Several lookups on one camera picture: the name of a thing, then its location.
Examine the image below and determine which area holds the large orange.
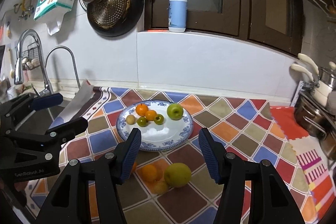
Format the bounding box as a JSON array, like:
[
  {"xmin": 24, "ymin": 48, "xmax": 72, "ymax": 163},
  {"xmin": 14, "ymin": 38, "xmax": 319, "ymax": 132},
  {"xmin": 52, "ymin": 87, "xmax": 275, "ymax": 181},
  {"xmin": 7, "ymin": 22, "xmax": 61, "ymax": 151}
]
[{"xmin": 141, "ymin": 164, "xmax": 158, "ymax": 182}]

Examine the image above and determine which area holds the small tan round fruit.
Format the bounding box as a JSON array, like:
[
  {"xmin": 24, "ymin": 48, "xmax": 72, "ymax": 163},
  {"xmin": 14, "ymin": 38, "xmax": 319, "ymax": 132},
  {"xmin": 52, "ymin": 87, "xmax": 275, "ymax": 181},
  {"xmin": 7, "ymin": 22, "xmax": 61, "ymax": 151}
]
[{"xmin": 126, "ymin": 114, "xmax": 137, "ymax": 125}]

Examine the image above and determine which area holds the small dark green fruit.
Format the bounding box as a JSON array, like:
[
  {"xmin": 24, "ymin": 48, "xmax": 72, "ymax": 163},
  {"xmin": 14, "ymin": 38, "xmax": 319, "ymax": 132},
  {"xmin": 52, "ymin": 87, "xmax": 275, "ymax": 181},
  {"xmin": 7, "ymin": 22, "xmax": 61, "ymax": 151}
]
[{"xmin": 137, "ymin": 117, "xmax": 148, "ymax": 127}]

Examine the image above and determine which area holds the small orange mandarin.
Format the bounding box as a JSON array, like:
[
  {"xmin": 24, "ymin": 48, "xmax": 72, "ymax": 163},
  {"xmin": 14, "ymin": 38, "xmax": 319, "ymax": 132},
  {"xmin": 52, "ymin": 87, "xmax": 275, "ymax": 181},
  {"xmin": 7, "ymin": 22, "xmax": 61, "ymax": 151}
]
[{"xmin": 145, "ymin": 110, "xmax": 157, "ymax": 121}]

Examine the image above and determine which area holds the small orange with stem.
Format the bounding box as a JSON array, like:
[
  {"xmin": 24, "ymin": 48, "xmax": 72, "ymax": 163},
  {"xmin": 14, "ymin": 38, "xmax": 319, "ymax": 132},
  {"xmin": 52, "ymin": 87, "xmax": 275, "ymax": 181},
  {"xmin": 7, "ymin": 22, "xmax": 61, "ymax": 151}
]
[{"xmin": 135, "ymin": 103, "xmax": 149, "ymax": 117}]

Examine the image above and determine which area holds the small green fruit with stem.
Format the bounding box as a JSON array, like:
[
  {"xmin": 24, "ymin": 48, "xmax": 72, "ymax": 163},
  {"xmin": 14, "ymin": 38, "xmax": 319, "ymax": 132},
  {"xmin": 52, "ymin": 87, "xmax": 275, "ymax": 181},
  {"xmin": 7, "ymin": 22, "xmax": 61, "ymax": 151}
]
[{"xmin": 154, "ymin": 114, "xmax": 165, "ymax": 125}]

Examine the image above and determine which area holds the green apple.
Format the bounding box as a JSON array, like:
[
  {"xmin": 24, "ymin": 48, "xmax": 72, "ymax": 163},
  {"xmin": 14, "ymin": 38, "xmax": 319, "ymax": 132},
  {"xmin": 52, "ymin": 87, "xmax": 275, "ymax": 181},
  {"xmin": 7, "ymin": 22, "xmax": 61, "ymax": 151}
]
[{"xmin": 167, "ymin": 103, "xmax": 184, "ymax": 121}]

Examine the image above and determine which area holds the small yellow-green fruit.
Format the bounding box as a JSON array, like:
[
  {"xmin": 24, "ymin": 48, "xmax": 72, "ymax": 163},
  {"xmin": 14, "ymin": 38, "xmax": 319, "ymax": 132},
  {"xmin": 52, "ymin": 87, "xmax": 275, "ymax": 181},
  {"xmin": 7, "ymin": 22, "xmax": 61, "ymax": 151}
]
[{"xmin": 131, "ymin": 162, "xmax": 137, "ymax": 173}]

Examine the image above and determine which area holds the steel kitchen sink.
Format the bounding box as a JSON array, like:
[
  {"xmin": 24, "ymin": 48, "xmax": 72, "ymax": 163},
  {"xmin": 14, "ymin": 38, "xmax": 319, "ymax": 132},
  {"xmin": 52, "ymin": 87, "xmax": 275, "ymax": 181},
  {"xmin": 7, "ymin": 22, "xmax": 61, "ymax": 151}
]
[{"xmin": 15, "ymin": 100, "xmax": 70, "ymax": 135}]

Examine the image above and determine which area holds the chrome pull-down faucet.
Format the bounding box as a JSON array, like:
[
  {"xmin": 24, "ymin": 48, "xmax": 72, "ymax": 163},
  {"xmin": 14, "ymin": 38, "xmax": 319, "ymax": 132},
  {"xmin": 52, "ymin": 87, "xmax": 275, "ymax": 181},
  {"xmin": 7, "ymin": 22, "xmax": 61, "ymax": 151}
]
[{"xmin": 14, "ymin": 29, "xmax": 54, "ymax": 96}]

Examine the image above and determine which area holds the large yellow pear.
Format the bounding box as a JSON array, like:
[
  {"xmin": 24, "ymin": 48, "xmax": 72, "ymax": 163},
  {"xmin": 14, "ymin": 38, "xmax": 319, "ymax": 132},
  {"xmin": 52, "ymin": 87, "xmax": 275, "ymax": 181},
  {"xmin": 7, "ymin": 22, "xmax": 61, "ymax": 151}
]
[{"xmin": 164, "ymin": 162, "xmax": 192, "ymax": 188}]

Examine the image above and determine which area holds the small yellow lemon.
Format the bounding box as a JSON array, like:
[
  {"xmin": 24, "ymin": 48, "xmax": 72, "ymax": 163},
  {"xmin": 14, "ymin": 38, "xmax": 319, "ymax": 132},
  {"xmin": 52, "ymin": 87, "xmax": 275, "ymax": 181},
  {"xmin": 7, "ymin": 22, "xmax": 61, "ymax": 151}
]
[{"xmin": 154, "ymin": 180, "xmax": 169, "ymax": 195}]

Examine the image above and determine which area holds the chrome gooseneck faucet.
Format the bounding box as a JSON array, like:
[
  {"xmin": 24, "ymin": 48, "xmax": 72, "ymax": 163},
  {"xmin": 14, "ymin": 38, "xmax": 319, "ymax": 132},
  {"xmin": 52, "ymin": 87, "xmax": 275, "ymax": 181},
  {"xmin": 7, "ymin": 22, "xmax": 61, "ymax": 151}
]
[{"xmin": 46, "ymin": 44, "xmax": 80, "ymax": 95}]

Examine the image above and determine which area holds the blue white porcelain plate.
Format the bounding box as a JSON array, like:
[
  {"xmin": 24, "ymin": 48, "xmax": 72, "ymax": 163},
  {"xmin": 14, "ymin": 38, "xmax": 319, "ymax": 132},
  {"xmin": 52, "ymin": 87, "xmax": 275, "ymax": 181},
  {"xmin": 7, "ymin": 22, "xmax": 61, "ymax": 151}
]
[{"xmin": 116, "ymin": 100, "xmax": 194, "ymax": 151}]

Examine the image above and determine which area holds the steel cooking pot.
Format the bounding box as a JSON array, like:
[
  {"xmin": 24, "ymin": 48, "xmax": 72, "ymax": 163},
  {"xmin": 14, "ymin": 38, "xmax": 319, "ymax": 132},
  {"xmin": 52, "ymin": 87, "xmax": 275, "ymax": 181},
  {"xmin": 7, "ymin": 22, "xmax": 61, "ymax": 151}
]
[{"xmin": 294, "ymin": 94, "xmax": 331, "ymax": 139}]

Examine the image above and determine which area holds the golden perforated strainer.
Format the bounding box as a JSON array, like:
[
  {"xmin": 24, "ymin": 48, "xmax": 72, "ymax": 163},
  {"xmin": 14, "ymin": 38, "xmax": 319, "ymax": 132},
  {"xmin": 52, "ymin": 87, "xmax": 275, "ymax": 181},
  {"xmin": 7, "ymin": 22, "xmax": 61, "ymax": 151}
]
[{"xmin": 87, "ymin": 0, "xmax": 129, "ymax": 30}]

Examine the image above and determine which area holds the black frying pan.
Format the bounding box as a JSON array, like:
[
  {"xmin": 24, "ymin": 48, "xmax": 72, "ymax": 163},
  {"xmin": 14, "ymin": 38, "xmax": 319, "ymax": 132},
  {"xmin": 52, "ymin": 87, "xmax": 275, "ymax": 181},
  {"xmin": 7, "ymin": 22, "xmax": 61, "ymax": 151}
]
[{"xmin": 90, "ymin": 0, "xmax": 144, "ymax": 38}]

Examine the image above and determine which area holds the blue white pump bottle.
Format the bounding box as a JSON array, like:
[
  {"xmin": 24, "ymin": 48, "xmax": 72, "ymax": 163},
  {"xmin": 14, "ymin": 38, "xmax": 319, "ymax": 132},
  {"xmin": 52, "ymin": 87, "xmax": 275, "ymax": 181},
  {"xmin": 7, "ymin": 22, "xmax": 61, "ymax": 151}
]
[{"xmin": 168, "ymin": 0, "xmax": 187, "ymax": 32}]

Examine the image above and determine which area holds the black wire sink basket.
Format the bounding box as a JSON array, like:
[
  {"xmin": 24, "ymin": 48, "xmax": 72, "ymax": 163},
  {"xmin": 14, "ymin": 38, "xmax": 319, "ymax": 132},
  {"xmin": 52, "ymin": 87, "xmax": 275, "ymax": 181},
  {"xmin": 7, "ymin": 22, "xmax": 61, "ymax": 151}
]
[{"xmin": 22, "ymin": 43, "xmax": 40, "ymax": 71}]

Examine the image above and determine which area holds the white handled saucepan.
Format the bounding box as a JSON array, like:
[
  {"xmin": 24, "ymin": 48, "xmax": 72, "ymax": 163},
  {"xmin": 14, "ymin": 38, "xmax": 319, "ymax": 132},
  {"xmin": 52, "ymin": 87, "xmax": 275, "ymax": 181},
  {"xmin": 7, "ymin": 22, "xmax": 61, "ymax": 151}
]
[{"xmin": 290, "ymin": 53, "xmax": 335, "ymax": 107}]

